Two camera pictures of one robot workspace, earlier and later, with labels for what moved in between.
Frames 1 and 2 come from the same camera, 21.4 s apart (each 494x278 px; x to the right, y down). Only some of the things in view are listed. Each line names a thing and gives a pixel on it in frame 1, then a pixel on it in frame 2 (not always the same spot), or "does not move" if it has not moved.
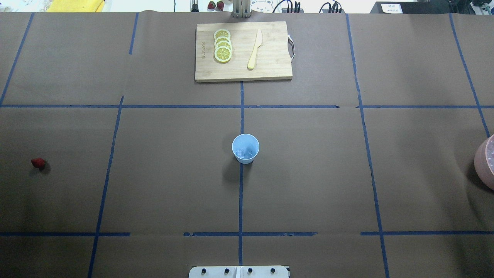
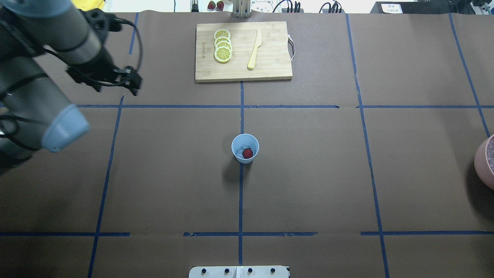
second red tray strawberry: (220, 5) does not move
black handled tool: (194, 7) does not move
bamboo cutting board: (272, 61) does not move
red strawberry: (39, 162) → (247, 153)
